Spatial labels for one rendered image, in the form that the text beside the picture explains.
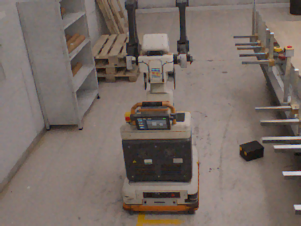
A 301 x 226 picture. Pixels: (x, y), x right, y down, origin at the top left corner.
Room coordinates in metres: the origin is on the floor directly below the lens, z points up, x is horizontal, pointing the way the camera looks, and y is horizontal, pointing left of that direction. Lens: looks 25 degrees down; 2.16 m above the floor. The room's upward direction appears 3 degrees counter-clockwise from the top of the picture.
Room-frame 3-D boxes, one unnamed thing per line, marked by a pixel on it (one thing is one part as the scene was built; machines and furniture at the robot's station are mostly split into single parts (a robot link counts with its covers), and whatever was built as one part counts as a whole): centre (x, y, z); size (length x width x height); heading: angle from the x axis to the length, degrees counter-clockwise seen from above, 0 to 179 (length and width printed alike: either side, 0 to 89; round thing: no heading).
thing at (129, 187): (2.58, 0.18, 0.16); 0.67 x 0.64 x 0.25; 175
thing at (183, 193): (2.25, 0.19, 0.23); 0.41 x 0.02 x 0.08; 85
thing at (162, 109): (2.47, 0.19, 0.87); 0.23 x 0.15 x 0.11; 85
